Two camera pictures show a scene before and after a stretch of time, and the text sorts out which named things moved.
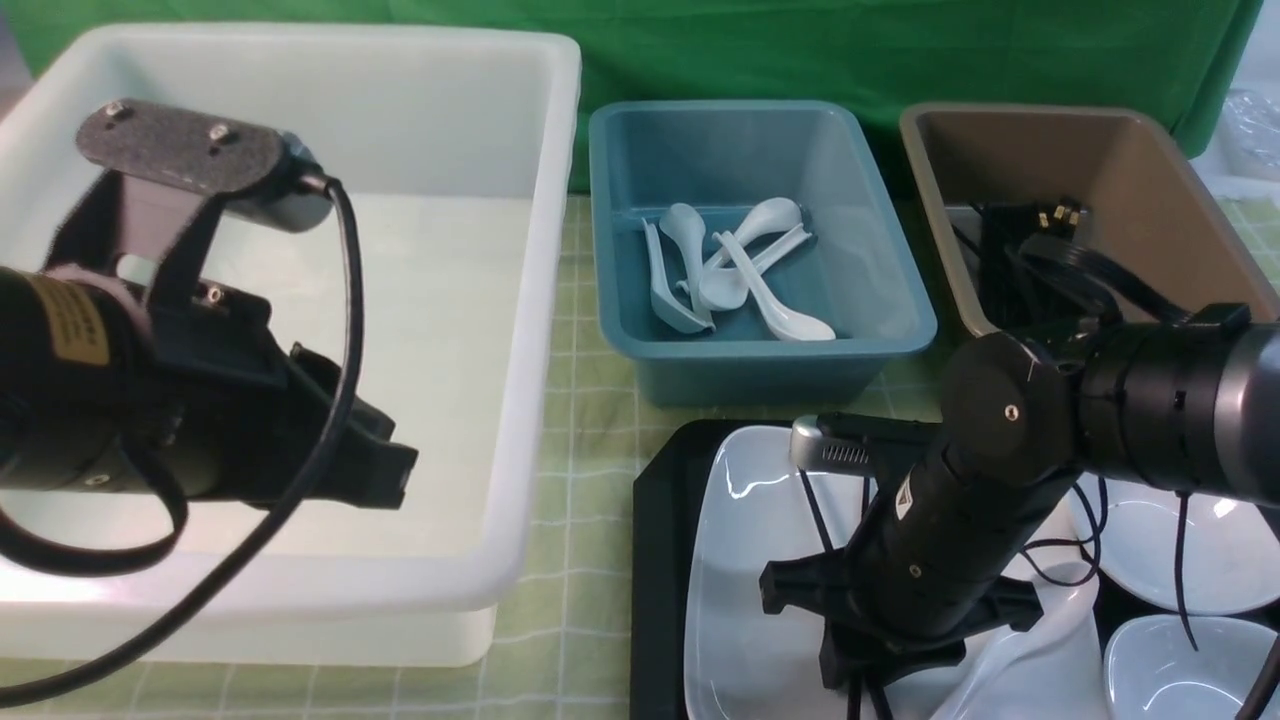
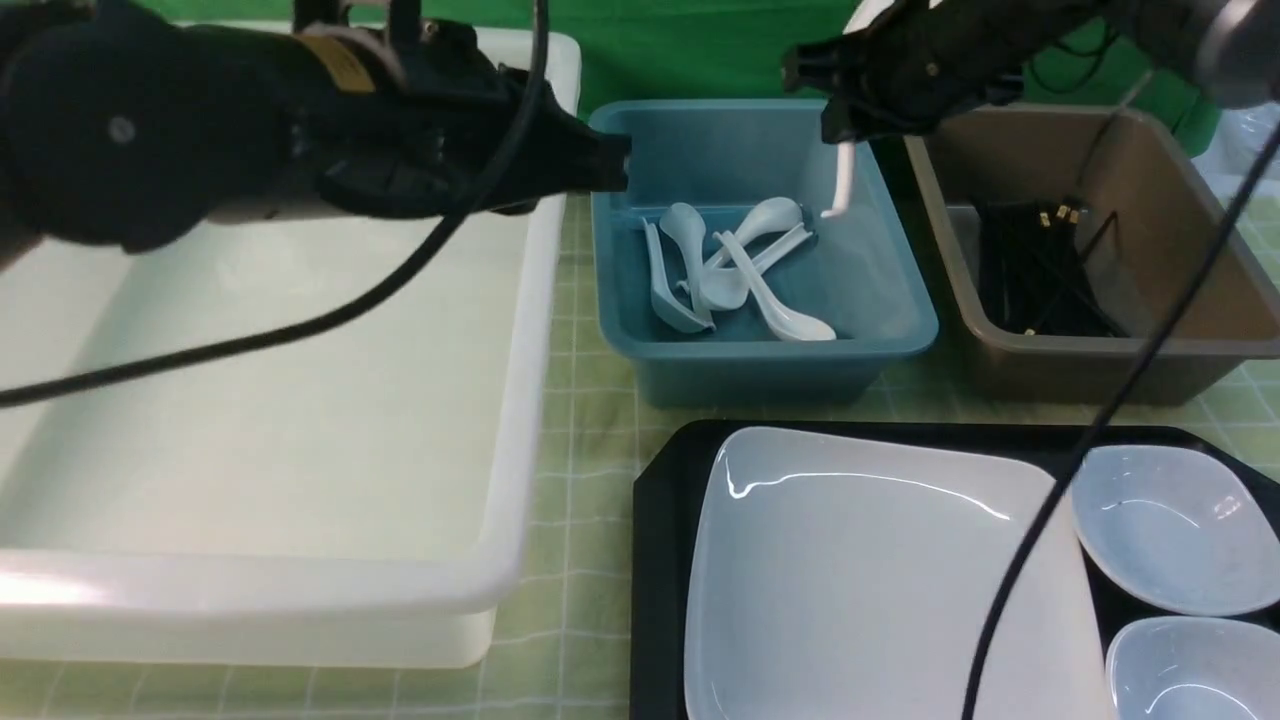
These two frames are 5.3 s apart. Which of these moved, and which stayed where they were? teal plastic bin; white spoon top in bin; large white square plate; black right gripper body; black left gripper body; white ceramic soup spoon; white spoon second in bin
Moved: white ceramic soup spoon; black right gripper body; black left gripper body
Stayed: teal plastic bin; white spoon top in bin; white spoon second in bin; large white square plate
